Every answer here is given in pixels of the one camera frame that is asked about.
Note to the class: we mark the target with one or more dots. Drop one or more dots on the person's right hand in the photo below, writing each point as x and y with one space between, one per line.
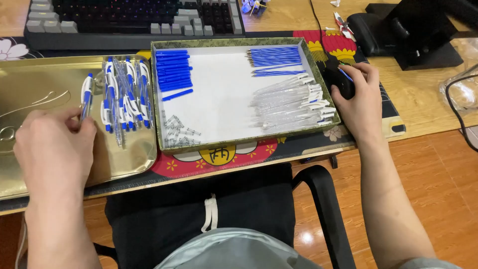
360 101

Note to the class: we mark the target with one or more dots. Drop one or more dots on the person's left hand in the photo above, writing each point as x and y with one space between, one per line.
52 157

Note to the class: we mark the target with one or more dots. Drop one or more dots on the black computer mouse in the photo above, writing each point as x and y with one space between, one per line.
338 80

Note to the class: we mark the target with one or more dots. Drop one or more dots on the blue white ballpoint pen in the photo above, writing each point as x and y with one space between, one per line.
87 93

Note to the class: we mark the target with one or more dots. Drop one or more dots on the single blue pen refill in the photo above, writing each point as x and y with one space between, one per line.
345 74

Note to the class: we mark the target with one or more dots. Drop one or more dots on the pile of clear pen barrels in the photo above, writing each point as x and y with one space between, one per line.
291 106

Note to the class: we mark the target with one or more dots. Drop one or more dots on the gold metal tray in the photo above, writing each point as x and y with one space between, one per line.
44 82

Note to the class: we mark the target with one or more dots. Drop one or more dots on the black monitor stand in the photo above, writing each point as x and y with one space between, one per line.
422 33

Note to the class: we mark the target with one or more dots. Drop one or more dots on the pile of assembled blue pens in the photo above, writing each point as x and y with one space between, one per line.
125 97

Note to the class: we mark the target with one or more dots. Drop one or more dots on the bundle of blue pen refills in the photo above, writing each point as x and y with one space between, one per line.
274 58

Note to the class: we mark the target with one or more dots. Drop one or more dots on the small white toy part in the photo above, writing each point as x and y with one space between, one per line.
335 3

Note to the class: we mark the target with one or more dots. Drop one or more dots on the clear plastic bag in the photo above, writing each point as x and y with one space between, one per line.
461 91

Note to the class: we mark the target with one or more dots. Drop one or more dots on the black chair armrest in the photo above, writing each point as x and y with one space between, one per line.
325 209

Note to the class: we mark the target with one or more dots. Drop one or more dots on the black shorts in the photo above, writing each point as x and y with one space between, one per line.
168 209

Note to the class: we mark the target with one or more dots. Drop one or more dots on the pile of small metal springs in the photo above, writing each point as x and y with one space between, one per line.
177 132

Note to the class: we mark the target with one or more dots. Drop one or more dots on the green patterned cardboard box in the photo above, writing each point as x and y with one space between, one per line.
224 101

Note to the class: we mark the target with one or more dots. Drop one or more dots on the blue white toy figure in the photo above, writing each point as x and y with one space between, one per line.
252 5

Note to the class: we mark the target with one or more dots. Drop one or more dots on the black patterned desk mat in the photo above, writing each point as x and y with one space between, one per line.
224 158

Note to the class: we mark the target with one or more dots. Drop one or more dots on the row of blue pen grips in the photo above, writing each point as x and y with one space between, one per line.
173 71

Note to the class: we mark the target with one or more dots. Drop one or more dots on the black grey mechanical keyboard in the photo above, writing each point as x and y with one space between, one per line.
123 18

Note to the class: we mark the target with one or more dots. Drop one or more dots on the grey shirt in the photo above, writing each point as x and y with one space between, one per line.
231 250

